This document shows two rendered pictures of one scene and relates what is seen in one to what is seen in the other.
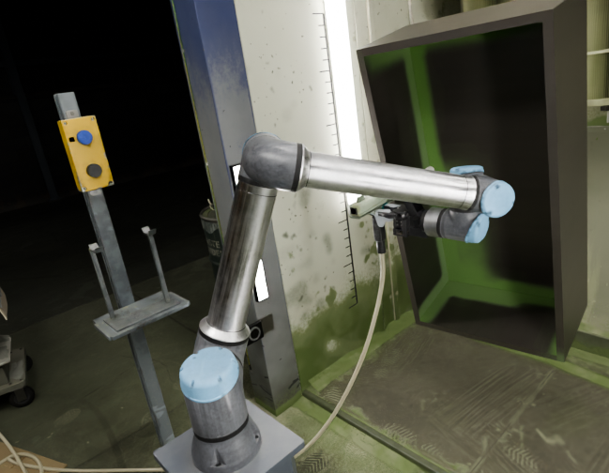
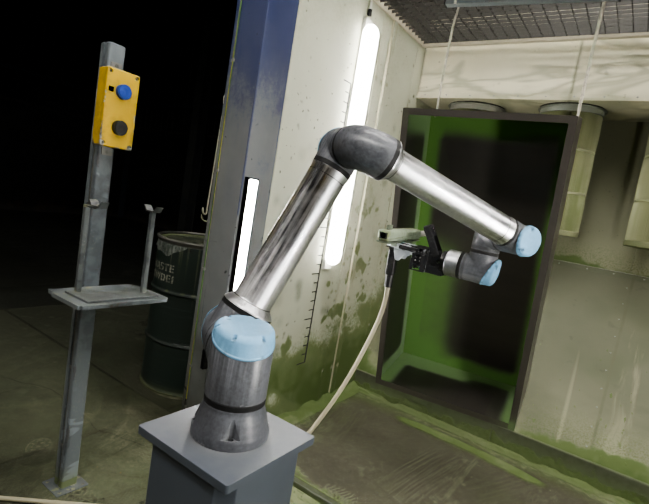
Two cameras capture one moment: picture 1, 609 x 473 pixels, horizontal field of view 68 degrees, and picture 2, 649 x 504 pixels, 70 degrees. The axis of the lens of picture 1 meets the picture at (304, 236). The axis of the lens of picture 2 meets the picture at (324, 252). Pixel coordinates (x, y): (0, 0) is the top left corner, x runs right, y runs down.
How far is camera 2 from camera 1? 0.55 m
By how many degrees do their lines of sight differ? 20
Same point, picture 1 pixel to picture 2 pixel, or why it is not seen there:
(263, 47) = (302, 86)
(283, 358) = not seen: hidden behind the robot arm
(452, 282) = (406, 353)
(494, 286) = (445, 363)
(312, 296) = not seen: hidden behind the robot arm
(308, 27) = (338, 89)
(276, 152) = (380, 136)
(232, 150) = (252, 163)
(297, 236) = not seen: hidden behind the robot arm
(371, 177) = (445, 187)
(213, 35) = (270, 55)
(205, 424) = (232, 388)
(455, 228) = (475, 268)
